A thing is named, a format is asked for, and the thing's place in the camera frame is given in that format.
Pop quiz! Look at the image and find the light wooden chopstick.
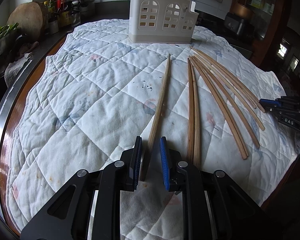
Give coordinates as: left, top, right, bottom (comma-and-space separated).
140, 54, 170, 181

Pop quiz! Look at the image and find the brown wooden chopstick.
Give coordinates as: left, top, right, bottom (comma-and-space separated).
187, 58, 194, 163
189, 61, 201, 168

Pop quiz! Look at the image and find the pale wooden chopstick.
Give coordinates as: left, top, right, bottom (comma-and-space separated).
190, 46, 265, 113
194, 56, 265, 131
195, 52, 257, 109

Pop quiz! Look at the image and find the black countertop appliance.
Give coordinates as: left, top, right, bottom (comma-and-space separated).
224, 12, 245, 35

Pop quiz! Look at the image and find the white quilted cloth mat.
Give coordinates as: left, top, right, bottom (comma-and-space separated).
6, 19, 297, 230

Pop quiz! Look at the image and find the white plastic utensil holder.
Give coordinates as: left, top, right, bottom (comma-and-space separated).
129, 0, 199, 43

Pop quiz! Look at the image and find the grey dish rag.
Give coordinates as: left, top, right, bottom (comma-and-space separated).
4, 53, 33, 88

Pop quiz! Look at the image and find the silver pressure cooker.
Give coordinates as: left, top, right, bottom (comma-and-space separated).
72, 0, 95, 16

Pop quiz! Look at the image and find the yellow cap bottle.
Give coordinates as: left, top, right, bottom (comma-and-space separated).
48, 0, 58, 34

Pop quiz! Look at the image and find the dark soy sauce bottle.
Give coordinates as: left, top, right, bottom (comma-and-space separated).
58, 0, 72, 28

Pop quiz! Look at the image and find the metal bowl of greens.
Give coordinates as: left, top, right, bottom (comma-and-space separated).
0, 23, 19, 56

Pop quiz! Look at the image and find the round wooden cutting board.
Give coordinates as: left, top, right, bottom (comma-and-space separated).
7, 2, 46, 40

